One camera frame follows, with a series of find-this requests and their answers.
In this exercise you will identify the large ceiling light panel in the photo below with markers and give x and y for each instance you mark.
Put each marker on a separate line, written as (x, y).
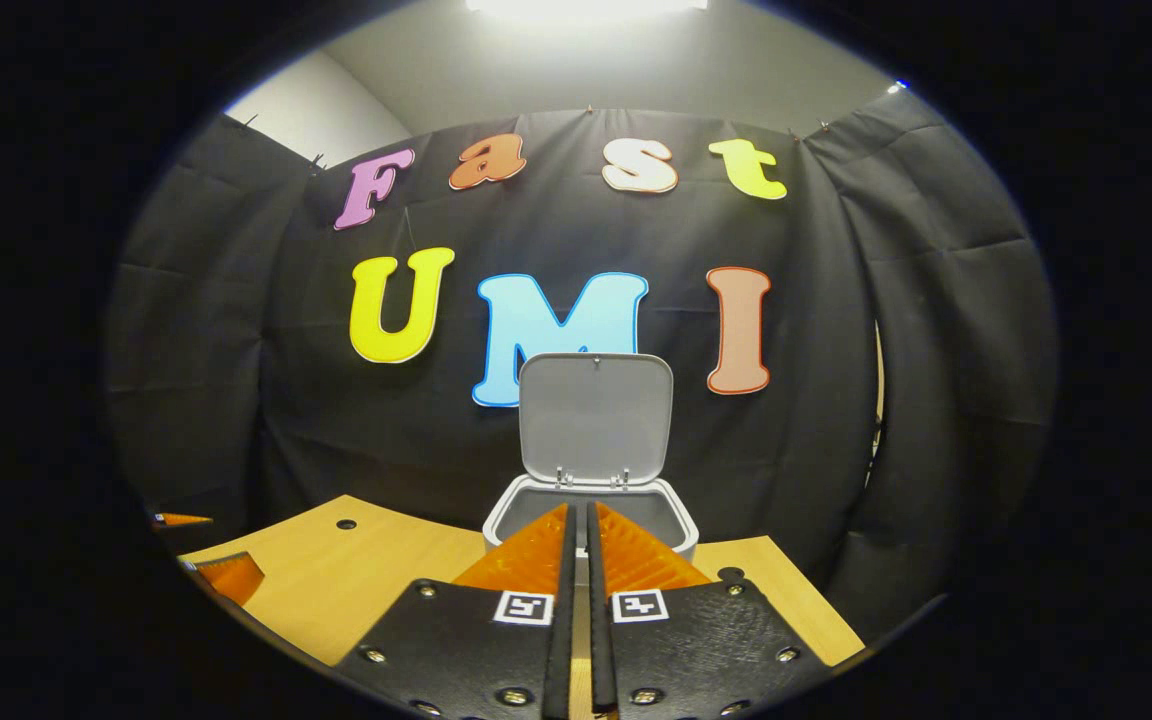
(586, 5)

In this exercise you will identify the black backdrop cloth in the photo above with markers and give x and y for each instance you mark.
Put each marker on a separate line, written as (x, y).
(236, 400)

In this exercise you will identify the wooden desktop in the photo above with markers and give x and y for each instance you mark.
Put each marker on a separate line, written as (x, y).
(356, 580)

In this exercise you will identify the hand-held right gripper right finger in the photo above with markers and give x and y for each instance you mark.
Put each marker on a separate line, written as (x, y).
(599, 640)

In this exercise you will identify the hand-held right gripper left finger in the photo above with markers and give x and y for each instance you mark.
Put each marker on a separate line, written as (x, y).
(561, 640)

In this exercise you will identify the grey desktop garbage bin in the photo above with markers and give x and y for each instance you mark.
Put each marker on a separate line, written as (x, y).
(596, 420)

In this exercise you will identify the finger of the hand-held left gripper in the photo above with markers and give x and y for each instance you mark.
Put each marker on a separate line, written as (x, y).
(181, 519)
(231, 578)

